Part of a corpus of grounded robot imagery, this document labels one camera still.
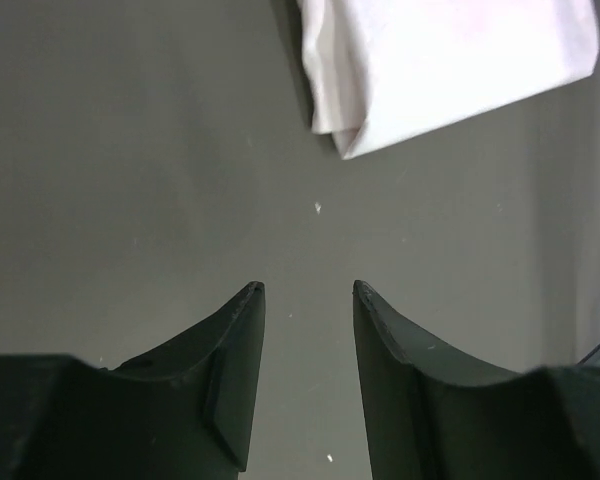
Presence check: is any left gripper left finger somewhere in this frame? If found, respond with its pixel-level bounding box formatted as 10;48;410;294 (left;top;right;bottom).
0;282;265;479

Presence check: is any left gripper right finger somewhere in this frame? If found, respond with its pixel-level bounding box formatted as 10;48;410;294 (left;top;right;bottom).
353;281;600;479

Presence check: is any white t-shirt red print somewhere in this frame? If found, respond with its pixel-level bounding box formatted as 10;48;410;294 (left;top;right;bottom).
299;0;600;160

